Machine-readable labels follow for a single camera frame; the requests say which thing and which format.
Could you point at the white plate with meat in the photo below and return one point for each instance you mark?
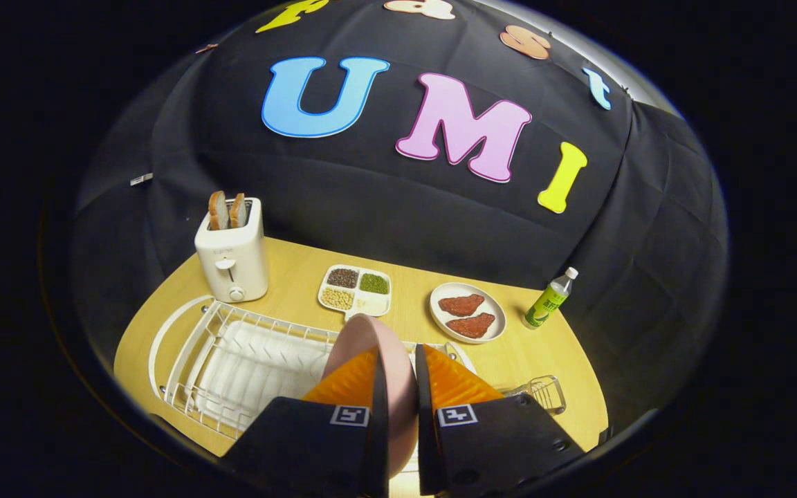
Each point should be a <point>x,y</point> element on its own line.
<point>492,315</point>

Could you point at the pink plate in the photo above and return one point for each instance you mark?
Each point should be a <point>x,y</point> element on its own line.
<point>398,387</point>

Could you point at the red meat piece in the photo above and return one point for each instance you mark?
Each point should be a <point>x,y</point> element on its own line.
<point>471,325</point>
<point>461,304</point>

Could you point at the white divided bean tray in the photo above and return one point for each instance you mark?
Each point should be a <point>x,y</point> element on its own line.
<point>374,303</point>

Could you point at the toasted bread slice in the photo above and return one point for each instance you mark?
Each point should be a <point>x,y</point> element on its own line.
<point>218,211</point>
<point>238,211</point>

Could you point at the green label drink bottle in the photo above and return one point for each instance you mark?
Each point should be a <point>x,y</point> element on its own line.
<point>544,308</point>

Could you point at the black backdrop cloth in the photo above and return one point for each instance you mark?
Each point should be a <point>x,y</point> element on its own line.
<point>385,200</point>

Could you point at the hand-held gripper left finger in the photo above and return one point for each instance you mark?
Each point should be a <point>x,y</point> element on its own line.
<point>379,422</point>

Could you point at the small white clip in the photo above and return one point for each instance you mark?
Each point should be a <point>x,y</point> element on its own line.
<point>141,179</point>

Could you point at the white toaster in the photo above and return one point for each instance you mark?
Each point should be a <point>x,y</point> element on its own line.
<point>236,259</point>

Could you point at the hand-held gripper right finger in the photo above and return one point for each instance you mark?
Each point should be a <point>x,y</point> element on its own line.
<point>425,422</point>

